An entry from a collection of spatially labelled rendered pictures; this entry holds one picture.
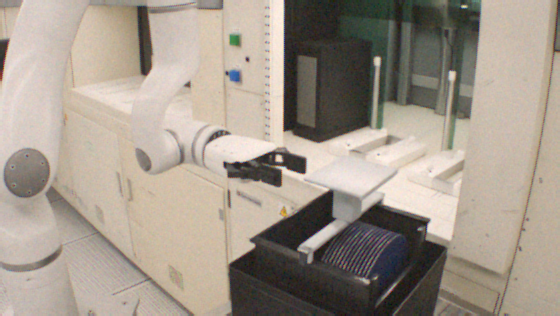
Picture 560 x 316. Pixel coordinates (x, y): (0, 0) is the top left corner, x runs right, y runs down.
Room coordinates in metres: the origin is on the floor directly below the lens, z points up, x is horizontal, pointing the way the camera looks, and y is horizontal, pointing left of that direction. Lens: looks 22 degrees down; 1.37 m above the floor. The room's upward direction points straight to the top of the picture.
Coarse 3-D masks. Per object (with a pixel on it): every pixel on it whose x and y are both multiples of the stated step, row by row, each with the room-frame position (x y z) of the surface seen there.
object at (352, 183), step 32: (352, 160) 0.72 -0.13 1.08; (352, 192) 0.60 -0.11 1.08; (288, 224) 0.71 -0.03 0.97; (320, 224) 0.79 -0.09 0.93; (384, 224) 0.73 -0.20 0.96; (416, 224) 0.70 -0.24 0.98; (256, 256) 0.65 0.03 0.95; (288, 256) 0.59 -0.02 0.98; (320, 256) 0.79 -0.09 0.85; (416, 256) 0.67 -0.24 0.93; (288, 288) 0.61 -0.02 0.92; (320, 288) 0.57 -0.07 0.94; (352, 288) 0.54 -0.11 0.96
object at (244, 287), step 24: (240, 264) 0.67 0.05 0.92; (432, 264) 0.70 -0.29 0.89; (240, 288) 0.63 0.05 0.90; (264, 288) 0.60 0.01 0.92; (432, 288) 0.64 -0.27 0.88; (240, 312) 0.63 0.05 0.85; (264, 312) 0.60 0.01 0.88; (288, 312) 0.57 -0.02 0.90; (312, 312) 0.54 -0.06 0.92; (408, 312) 0.56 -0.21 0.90; (432, 312) 0.67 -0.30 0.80
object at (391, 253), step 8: (392, 240) 0.63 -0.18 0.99; (400, 240) 0.66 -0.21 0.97; (384, 248) 0.61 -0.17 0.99; (392, 248) 0.63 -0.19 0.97; (400, 248) 0.66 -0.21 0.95; (408, 248) 0.69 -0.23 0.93; (384, 256) 0.61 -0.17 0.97; (392, 256) 0.64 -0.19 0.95; (400, 256) 0.67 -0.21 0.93; (376, 264) 0.59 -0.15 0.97; (384, 264) 0.61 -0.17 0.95; (392, 264) 0.64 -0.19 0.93; (400, 264) 0.67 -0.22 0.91; (368, 272) 0.57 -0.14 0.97; (376, 272) 0.59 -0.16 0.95; (384, 272) 0.62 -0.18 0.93; (392, 272) 0.65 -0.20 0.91; (400, 272) 0.68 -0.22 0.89; (384, 280) 0.62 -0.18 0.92; (392, 280) 0.65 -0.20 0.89; (384, 288) 0.63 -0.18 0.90
